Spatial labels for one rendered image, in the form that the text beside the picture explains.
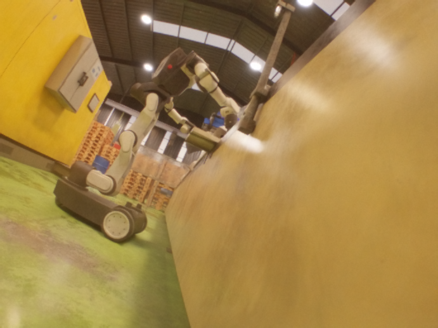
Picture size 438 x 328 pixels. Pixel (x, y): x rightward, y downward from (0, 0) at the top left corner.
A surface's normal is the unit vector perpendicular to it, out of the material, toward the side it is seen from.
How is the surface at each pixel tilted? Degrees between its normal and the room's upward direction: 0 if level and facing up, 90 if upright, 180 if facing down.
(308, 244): 90
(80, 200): 90
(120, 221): 90
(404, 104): 91
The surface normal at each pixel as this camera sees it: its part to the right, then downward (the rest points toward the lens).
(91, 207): 0.15, -0.20
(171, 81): 0.41, 0.30
